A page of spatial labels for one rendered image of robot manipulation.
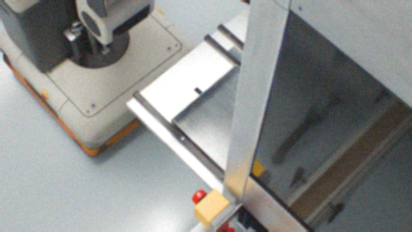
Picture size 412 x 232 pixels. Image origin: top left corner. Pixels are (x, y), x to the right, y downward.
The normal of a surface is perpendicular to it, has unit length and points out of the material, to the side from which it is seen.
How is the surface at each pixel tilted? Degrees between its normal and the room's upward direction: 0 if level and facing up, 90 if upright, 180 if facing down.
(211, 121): 0
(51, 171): 0
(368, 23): 90
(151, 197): 0
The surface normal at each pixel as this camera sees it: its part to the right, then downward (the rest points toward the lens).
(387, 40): -0.72, 0.62
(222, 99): 0.03, -0.45
